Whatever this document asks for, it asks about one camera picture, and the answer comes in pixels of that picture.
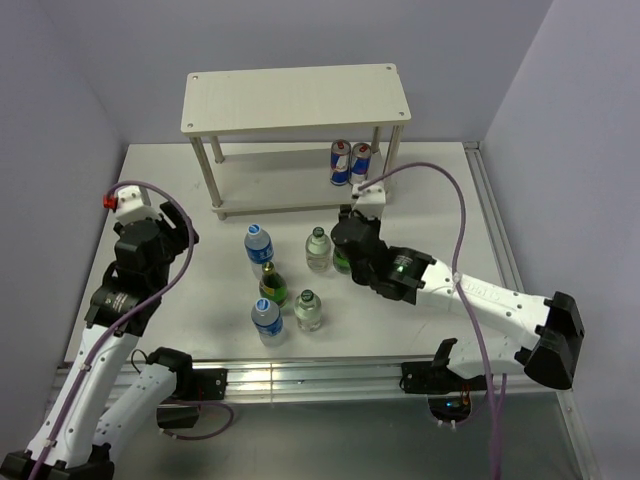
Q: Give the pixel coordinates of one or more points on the clear glass bottle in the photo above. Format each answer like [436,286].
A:
[318,250]
[308,311]

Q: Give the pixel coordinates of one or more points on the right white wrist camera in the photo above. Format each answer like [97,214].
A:
[369,201]

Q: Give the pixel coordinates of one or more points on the aluminium frame rail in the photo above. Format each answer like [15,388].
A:
[356,356]

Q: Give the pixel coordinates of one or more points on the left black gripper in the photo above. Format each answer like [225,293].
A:
[179,233]

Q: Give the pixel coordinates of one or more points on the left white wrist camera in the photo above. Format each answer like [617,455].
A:
[130,204]

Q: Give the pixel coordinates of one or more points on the beige two-tier shelf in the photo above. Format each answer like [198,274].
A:
[295,100]

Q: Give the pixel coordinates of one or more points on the green bottle gold neck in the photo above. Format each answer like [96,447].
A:
[272,285]

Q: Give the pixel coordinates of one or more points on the rear clear glass bottle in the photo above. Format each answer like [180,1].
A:
[318,250]

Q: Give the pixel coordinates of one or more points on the red bull can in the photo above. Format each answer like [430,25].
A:
[360,159]
[339,162]

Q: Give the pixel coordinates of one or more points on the left red bull can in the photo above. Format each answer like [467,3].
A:
[339,162]

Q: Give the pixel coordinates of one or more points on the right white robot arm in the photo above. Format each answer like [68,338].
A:
[541,337]

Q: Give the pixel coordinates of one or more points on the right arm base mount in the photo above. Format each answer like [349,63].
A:
[448,394]

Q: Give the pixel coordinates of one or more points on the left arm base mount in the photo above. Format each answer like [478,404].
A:
[206,388]

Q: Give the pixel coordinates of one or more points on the front clear glass bottle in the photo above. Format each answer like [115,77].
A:
[308,311]

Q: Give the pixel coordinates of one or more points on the pocari sweat bottle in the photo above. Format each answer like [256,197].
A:
[259,248]
[267,320]

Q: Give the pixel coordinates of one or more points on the right red bull can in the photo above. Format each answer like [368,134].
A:
[360,159]

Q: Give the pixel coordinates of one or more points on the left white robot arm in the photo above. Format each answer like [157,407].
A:
[79,437]

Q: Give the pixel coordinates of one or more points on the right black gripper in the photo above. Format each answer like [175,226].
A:
[345,210]

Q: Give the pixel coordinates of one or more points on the green glass bottle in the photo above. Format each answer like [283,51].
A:
[341,263]

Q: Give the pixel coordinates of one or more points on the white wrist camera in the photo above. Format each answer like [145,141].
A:
[130,204]
[369,201]

